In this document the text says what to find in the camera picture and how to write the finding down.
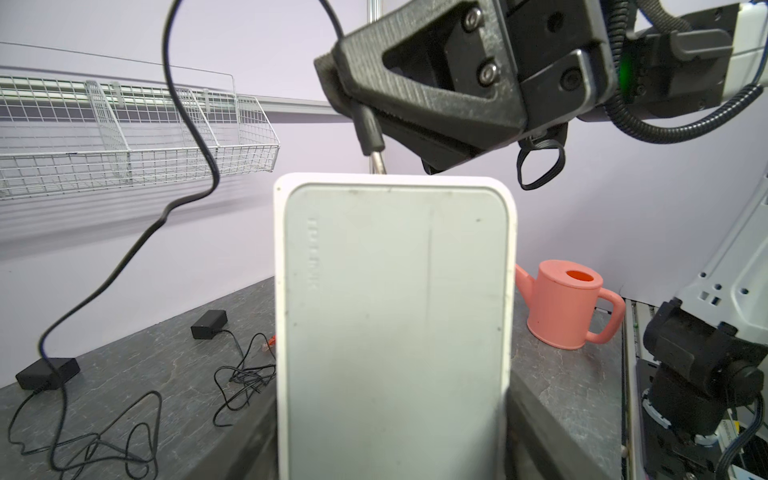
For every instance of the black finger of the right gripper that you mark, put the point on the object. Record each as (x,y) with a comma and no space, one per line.
(443,68)

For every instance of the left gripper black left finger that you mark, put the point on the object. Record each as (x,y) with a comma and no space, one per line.
(250,449)

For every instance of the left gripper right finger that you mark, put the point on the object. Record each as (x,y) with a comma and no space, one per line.
(537,446)

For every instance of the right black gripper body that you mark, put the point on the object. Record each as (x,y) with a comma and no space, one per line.
(562,55)

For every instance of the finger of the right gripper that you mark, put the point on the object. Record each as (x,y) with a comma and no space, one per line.
(444,141)

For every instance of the white network switch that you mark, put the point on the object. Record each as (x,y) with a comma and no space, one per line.
(394,299)

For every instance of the pink watering can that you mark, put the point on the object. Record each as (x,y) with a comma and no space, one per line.
(561,300)

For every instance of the long white wire basket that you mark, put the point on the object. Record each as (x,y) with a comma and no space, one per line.
(77,122)

